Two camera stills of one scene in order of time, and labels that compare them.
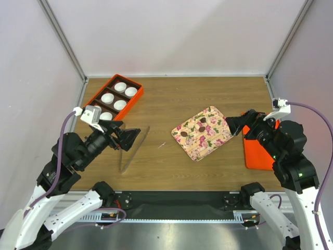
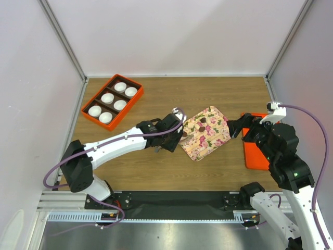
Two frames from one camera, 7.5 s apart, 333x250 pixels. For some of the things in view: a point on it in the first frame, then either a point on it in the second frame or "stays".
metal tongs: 136,150 → 157,149
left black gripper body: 98,140 → 170,140
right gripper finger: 236,123 stays
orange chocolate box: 116,96 stays
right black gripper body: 263,130 stays
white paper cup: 107,98 stays
